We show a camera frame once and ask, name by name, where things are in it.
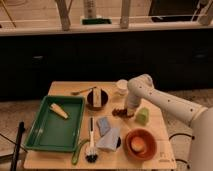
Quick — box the dark grape bunch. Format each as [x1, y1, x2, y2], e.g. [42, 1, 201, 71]
[112, 109, 133, 118]

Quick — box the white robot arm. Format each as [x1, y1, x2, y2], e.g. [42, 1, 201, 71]
[125, 74, 213, 171]

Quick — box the green plastic tray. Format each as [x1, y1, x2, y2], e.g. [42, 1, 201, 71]
[25, 96, 85, 152]

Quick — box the dark round bowl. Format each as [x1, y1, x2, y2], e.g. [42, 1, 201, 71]
[87, 88, 108, 110]

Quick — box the beige block in bowl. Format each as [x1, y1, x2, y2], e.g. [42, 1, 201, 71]
[93, 88, 101, 108]

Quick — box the white paper cup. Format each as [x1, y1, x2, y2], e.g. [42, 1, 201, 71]
[116, 79, 128, 95]

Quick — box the wooden spoon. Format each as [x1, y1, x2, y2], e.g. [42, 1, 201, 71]
[70, 86, 96, 96]

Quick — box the blue sponge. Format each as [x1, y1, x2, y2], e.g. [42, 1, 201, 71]
[97, 117, 111, 136]

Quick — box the green plastic cup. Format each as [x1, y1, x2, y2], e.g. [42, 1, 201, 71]
[135, 107, 149, 126]

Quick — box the yellow corn piece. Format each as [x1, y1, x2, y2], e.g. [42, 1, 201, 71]
[50, 103, 68, 119]

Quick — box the grey folded cloth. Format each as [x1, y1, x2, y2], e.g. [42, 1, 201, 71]
[96, 127, 120, 151]

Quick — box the yellow round fruit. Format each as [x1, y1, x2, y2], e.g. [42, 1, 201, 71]
[131, 137, 145, 152]

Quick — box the green box on ledge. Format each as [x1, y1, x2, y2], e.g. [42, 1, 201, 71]
[82, 18, 112, 25]

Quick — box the orange bowl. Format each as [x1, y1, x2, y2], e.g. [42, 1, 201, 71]
[124, 129, 157, 161]

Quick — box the white dish brush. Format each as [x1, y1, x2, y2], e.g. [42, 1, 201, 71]
[86, 118, 98, 163]

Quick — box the green cucumber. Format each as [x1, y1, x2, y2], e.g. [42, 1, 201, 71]
[71, 139, 89, 165]

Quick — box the black pole stand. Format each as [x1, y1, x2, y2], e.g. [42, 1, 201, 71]
[10, 122, 25, 171]

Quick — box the black floor cable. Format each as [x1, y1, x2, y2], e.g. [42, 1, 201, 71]
[168, 132, 194, 168]

